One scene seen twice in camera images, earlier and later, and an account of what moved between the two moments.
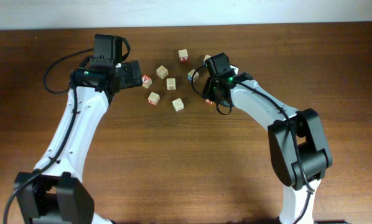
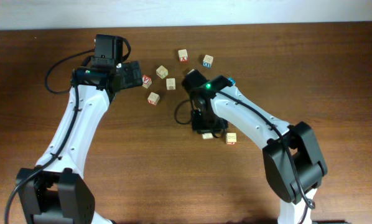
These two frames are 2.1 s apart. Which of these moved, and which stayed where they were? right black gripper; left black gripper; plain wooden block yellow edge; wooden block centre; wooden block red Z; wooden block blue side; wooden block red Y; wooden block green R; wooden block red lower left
Moved: wooden block green R; wooden block red Z; right black gripper
Stayed: wooden block centre; plain wooden block yellow edge; left black gripper; wooden block red lower left; wooden block red Y; wooden block blue side
